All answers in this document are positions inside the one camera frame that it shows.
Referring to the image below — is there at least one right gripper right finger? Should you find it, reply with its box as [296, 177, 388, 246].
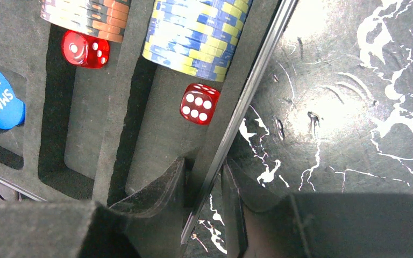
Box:
[222, 159, 292, 257]

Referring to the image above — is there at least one red die in case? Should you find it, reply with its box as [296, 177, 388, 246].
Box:
[61, 30, 110, 69]

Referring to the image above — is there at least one black poker set case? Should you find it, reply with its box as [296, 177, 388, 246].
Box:
[0, 0, 300, 258]

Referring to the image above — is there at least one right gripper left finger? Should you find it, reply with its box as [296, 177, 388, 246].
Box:
[110, 157, 186, 257]

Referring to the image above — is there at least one blue yellow chip stack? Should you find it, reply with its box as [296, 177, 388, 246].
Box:
[142, 0, 253, 82]

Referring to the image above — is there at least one red die near edge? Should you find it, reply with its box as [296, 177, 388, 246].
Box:
[180, 83, 220, 125]

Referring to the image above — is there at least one orange poker chip stack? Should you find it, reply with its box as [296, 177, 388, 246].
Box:
[40, 0, 131, 43]

